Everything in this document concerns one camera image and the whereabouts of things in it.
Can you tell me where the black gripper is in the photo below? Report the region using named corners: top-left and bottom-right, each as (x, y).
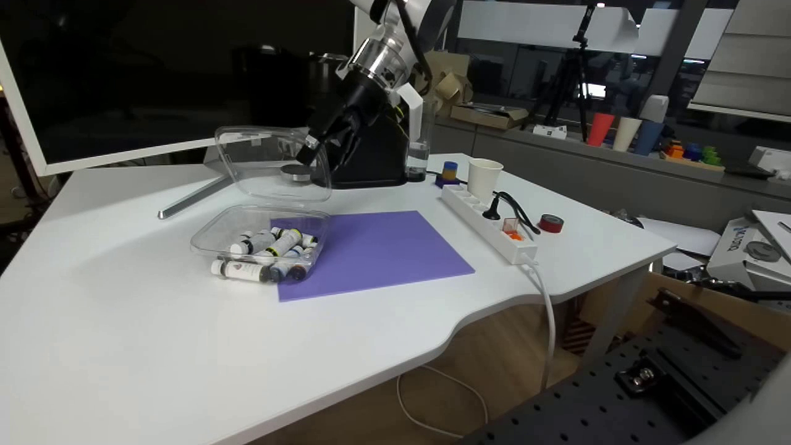
top-left (295, 75), bottom-right (391, 170)

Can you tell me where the black box appliance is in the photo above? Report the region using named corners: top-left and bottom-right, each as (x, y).
top-left (328, 96), bottom-right (412, 191)

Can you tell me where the small white box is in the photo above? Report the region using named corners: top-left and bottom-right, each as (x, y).
top-left (746, 143), bottom-right (791, 180)

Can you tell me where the purple rectangular mat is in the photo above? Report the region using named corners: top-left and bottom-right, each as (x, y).
top-left (269, 208), bottom-right (478, 304)

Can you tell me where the silver monitor stand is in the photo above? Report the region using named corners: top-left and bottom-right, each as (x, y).
top-left (156, 147), bottom-right (313, 222)

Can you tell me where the clear plastic bag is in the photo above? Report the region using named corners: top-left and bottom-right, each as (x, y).
top-left (190, 203), bottom-right (331, 284)

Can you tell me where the cardboard boxes pile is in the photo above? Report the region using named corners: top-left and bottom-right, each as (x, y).
top-left (422, 48), bottom-right (478, 113)

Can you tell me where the white paper cup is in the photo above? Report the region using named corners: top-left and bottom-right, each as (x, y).
top-left (464, 155), bottom-right (507, 200)

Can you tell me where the white power strip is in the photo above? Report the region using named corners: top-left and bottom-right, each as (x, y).
top-left (436, 187), bottom-right (540, 268)

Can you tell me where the white framed monitor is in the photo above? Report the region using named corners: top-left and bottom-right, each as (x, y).
top-left (0, 0), bottom-right (317, 180)

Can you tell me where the red round tape roll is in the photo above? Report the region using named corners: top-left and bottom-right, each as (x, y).
top-left (537, 210), bottom-right (569, 234)

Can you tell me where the red plastic cup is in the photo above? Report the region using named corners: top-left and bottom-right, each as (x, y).
top-left (584, 111), bottom-right (617, 150)

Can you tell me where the white plastic cup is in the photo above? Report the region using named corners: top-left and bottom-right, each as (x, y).
top-left (611, 113), bottom-right (646, 155)

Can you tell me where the blue plastic cup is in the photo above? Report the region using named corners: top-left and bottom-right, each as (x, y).
top-left (631, 119), bottom-right (667, 158)

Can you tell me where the white table leg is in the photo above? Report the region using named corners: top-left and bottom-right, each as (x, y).
top-left (579, 259), bottom-right (654, 367)

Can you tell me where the black perforated board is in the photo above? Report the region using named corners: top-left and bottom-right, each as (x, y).
top-left (464, 325), bottom-right (786, 445)

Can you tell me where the stack of printed papers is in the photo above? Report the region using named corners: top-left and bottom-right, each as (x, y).
top-left (705, 208), bottom-right (791, 292)

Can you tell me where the black plug with cable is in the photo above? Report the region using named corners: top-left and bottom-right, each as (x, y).
top-left (479, 191), bottom-right (544, 239)

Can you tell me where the black camera tripod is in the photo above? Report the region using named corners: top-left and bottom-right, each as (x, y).
top-left (540, 0), bottom-right (616, 143)

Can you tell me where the white power strip cable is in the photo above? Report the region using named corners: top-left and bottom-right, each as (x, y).
top-left (392, 254), bottom-right (561, 443)

